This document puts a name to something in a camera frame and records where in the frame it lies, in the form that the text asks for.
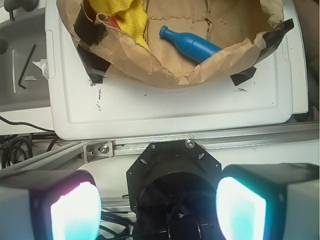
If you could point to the blue plastic bottle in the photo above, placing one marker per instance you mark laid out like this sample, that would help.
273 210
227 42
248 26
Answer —
189 44

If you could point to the brown paper bag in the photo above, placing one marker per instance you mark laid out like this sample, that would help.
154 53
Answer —
248 31

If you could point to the white paper scrap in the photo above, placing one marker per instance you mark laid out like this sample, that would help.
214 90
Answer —
43 65

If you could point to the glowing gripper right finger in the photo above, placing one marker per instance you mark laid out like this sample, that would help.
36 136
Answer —
269 201

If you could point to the black allen key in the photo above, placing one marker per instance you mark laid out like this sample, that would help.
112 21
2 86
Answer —
25 67

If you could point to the aluminium frame rail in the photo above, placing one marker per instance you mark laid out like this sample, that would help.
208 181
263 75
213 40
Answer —
280 143

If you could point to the red object in bag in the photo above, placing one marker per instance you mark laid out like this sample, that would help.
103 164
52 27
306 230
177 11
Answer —
112 22

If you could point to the grey plastic tray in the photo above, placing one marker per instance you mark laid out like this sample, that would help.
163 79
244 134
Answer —
16 40

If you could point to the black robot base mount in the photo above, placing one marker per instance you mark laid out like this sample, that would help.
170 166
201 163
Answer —
172 191

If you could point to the white plastic bin lid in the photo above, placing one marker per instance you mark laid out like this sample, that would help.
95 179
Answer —
117 108

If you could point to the yellow cloth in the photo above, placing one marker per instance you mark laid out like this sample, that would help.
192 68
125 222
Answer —
129 15

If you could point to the metal corner bracket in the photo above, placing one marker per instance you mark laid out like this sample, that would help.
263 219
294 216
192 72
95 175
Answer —
98 150

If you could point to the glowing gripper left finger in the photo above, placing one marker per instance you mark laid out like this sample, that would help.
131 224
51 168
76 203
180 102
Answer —
49 205

